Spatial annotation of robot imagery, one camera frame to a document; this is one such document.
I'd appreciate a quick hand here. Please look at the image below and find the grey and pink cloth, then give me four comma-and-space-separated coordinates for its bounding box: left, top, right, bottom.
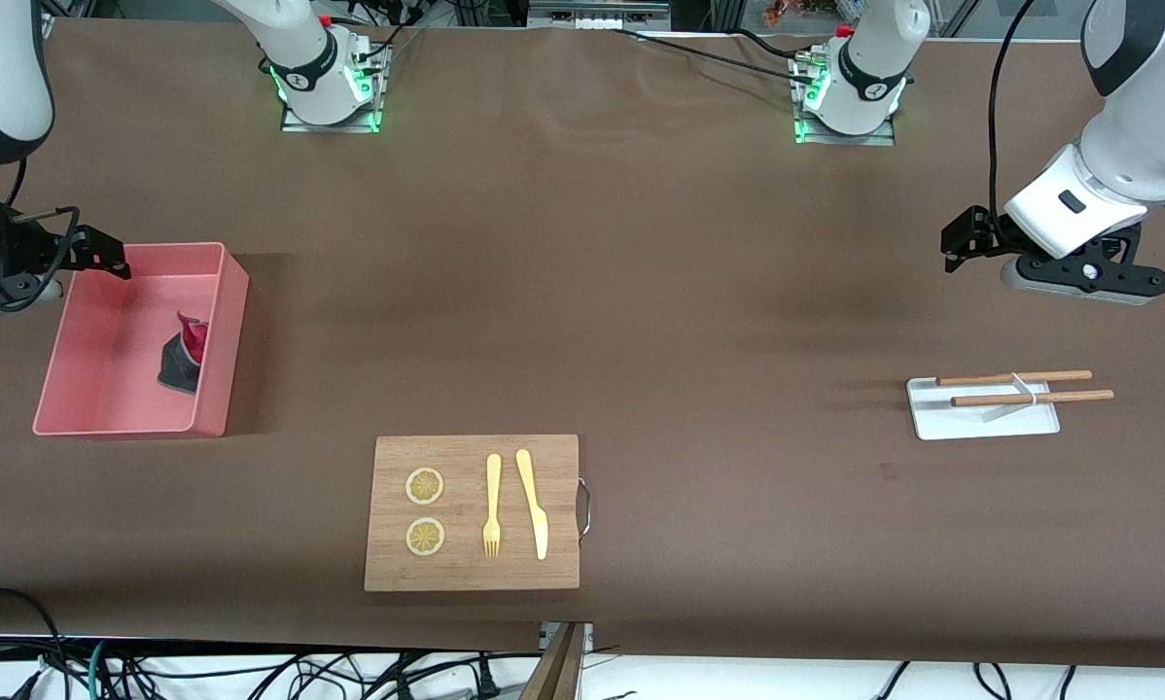
158, 311, 210, 396

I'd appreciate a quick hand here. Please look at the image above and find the pink plastic bin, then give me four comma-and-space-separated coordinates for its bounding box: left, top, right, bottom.
32, 242, 250, 438

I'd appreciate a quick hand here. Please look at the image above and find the brown wooden chopstick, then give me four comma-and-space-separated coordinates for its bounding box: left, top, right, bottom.
950, 390, 1115, 407
936, 369, 1094, 387

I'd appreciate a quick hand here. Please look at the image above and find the white chopstick rest tray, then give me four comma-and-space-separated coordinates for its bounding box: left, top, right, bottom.
907, 377, 1062, 441

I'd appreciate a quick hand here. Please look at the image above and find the yellow plastic fork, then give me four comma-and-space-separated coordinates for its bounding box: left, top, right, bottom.
482, 453, 503, 558

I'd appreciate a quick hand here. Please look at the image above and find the wooden cutting board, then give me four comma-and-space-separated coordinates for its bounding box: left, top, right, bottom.
364, 435, 581, 592

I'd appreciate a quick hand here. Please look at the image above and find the yellow plastic knife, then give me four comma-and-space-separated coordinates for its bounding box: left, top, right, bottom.
515, 448, 549, 561

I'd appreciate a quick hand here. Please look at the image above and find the wooden beam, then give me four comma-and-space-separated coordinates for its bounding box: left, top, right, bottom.
519, 622, 588, 700

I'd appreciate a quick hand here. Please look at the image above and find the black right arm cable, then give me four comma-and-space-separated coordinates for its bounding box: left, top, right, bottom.
0, 160, 83, 302

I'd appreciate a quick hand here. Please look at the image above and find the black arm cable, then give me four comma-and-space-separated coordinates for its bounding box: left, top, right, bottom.
988, 0, 1042, 220
0, 160, 83, 302

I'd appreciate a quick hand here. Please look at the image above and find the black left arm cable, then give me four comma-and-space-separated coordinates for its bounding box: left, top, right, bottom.
988, 0, 1042, 220

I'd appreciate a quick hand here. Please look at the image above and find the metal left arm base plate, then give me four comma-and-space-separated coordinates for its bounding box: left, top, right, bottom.
792, 53, 897, 147

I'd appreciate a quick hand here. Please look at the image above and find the black cable across table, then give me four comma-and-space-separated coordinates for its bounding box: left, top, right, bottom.
612, 27, 819, 84

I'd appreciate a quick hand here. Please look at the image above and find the thick black floor cable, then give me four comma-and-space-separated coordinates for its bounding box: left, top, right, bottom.
0, 587, 70, 700

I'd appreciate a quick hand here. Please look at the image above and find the teal floor cable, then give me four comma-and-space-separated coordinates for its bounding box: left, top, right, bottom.
87, 639, 117, 700

